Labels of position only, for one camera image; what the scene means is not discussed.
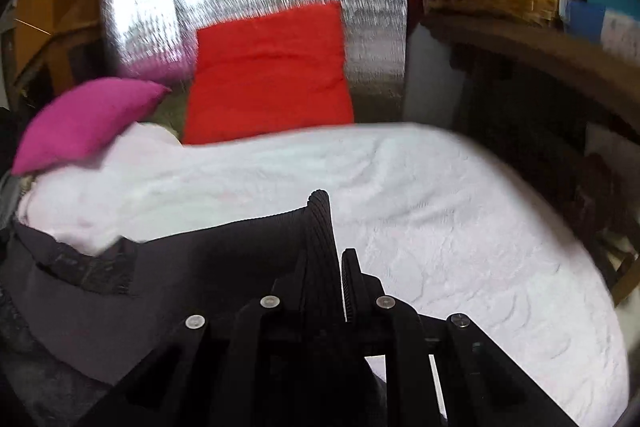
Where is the wooden table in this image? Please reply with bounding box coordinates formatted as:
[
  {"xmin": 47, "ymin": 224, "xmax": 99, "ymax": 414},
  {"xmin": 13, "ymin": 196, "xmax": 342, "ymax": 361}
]
[{"xmin": 420, "ymin": 14, "xmax": 640, "ymax": 308}]

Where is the black quilted jacket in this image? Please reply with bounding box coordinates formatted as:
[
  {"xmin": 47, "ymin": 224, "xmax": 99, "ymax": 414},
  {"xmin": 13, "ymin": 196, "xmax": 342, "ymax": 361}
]
[{"xmin": 0, "ymin": 189, "xmax": 391, "ymax": 427}]

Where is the pink pillow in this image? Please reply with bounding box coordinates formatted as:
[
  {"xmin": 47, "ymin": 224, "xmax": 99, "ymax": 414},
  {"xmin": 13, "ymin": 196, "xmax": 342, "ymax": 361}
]
[{"xmin": 11, "ymin": 78, "xmax": 172, "ymax": 176}]

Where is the white blanket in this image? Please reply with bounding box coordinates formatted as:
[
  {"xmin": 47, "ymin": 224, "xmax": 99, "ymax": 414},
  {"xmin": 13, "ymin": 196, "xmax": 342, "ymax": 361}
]
[{"xmin": 15, "ymin": 122, "xmax": 631, "ymax": 427}]

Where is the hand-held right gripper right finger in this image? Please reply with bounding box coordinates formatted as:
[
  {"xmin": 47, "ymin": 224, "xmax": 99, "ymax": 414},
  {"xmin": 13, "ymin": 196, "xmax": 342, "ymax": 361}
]
[{"xmin": 340, "ymin": 248, "xmax": 581, "ymax": 427}]

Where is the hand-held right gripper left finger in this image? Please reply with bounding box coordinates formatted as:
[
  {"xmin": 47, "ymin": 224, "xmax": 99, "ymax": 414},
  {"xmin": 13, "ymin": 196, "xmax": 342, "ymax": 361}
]
[{"xmin": 75, "ymin": 254, "xmax": 307, "ymax": 427}]

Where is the red pillow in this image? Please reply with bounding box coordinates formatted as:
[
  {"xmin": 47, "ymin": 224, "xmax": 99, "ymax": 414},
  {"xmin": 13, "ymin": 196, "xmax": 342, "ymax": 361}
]
[{"xmin": 182, "ymin": 1, "xmax": 355, "ymax": 145}]

